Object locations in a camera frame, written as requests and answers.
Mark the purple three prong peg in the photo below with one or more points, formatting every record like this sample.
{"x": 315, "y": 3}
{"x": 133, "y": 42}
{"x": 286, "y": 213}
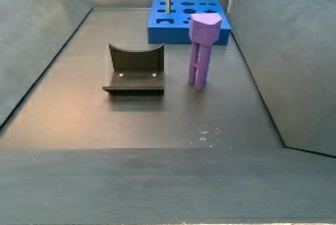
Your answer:
{"x": 205, "y": 34}

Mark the blue shape sorting board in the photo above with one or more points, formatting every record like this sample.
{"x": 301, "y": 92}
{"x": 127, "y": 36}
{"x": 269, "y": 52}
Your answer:
{"x": 170, "y": 28}

